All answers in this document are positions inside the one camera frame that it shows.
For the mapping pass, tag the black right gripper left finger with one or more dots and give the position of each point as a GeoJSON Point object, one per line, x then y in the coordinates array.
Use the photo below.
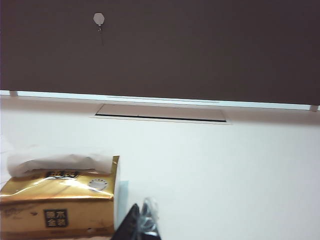
{"type": "Point", "coordinates": [131, 225]}

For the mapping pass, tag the white adhesive wall hook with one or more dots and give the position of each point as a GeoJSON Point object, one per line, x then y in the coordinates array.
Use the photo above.
{"type": "Point", "coordinates": [98, 18]}

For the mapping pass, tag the golden tissue pack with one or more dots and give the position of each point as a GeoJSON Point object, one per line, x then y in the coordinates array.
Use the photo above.
{"type": "Point", "coordinates": [62, 200]}

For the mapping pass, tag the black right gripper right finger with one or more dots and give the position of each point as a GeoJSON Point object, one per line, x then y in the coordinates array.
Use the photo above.
{"type": "Point", "coordinates": [150, 225]}

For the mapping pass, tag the large grey desk divider panel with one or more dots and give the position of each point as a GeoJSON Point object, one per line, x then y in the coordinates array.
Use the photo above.
{"type": "Point", "coordinates": [175, 50]}

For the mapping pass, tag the white tissue sheet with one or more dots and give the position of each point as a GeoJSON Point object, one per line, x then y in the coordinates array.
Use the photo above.
{"type": "Point", "coordinates": [62, 162]}

